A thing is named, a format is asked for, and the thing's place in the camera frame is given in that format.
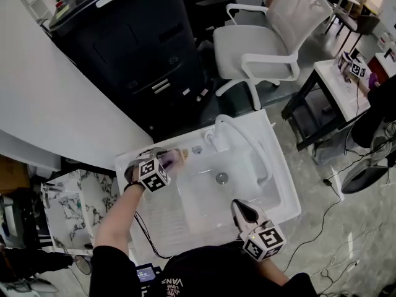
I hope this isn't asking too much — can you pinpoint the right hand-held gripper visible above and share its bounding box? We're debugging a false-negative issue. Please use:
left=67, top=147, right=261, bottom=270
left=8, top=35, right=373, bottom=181
left=231, top=199, right=286, bottom=262

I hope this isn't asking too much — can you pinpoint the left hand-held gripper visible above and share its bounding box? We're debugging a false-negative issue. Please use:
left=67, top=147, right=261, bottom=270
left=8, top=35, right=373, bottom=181
left=138, top=147, right=179, bottom=194

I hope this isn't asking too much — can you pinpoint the person's right forearm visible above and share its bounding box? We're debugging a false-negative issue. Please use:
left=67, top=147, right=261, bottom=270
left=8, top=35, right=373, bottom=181
left=262, top=258, right=290, bottom=286

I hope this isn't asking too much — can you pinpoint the person's left forearm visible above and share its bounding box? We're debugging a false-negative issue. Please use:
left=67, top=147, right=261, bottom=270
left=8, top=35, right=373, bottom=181
left=93, top=187, right=145, bottom=255

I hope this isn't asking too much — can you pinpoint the person's left hand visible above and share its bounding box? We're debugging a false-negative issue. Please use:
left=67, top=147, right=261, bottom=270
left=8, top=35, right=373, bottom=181
left=125, top=164, right=142, bottom=184

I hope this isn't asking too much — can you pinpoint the white ceramic sink basin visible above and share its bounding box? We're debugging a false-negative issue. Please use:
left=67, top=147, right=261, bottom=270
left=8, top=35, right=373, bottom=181
left=113, top=108, right=303, bottom=258

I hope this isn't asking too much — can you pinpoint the person's black shirt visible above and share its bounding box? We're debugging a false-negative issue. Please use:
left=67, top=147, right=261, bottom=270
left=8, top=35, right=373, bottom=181
left=89, top=243, right=318, bottom=297

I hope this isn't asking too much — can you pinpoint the white flexible faucet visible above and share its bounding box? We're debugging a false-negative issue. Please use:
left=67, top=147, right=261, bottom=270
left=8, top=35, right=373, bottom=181
left=204, top=113, right=273, bottom=185

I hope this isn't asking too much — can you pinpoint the large black machine cabinet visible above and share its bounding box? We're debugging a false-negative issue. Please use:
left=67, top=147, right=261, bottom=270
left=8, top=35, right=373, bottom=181
left=48, top=0, right=208, bottom=142

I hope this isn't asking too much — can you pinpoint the marble pattern sink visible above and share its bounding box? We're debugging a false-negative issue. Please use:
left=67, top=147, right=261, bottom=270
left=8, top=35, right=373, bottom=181
left=40, top=168, right=120, bottom=255

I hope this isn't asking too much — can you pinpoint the black sink stand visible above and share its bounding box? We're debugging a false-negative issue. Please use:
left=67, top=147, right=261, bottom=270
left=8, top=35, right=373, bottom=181
left=280, top=69, right=350, bottom=151

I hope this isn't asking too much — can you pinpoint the black screen device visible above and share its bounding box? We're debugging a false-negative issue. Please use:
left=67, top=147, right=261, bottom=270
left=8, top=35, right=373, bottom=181
left=136, top=264, right=161, bottom=284

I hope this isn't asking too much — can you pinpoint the chrome faucet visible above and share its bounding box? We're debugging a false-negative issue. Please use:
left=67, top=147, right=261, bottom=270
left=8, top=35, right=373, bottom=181
left=41, top=184, right=52, bottom=210

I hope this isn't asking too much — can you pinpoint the white mesh office chair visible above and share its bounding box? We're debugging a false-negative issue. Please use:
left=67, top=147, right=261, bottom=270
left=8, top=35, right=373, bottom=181
left=212, top=0, right=334, bottom=111

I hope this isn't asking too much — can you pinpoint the small white sink basin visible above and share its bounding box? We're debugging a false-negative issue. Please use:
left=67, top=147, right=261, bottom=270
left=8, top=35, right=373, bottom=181
left=312, top=59, right=371, bottom=123

